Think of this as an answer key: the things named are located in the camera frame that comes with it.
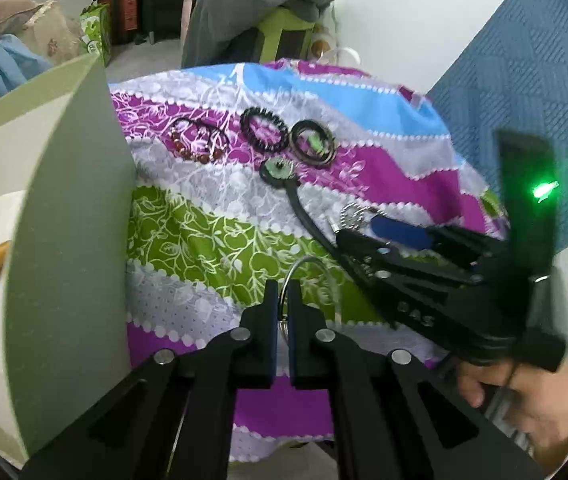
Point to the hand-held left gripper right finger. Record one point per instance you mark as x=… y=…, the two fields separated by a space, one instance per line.
x=291 y=345

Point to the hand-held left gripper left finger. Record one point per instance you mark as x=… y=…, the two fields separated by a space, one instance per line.
x=275 y=345

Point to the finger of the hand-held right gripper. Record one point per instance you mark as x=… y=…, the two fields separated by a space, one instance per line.
x=368 y=255
x=391 y=228

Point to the dark patterned bangle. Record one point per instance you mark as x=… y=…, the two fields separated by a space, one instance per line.
x=314 y=161

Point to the small green ornament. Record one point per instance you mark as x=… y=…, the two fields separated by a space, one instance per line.
x=316 y=144

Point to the grey-green cardboard box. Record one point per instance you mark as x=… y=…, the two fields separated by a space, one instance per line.
x=74 y=210

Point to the person's right hand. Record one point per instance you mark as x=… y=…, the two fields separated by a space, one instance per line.
x=543 y=405

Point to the colourful patterned cloth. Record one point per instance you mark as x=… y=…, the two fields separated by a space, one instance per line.
x=204 y=240

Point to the white plastic bag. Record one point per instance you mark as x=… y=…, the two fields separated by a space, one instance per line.
x=343 y=52

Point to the fruit print cloth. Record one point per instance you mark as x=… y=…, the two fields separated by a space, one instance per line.
x=325 y=35

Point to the blue textured cushion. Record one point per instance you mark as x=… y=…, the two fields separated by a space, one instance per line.
x=513 y=60

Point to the green chair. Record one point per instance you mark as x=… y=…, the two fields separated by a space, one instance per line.
x=284 y=22

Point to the grey hoodie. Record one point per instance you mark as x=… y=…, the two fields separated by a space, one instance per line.
x=244 y=10

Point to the pink quilt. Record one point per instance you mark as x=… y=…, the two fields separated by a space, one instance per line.
x=189 y=5

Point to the black suitcase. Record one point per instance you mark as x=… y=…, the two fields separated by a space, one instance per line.
x=161 y=10

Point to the red suitcase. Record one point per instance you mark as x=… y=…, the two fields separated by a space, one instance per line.
x=124 y=15

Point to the green printed bag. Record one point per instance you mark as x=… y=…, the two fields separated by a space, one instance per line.
x=95 y=30

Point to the beige pink pillow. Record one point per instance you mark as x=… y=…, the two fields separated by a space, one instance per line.
x=19 y=20

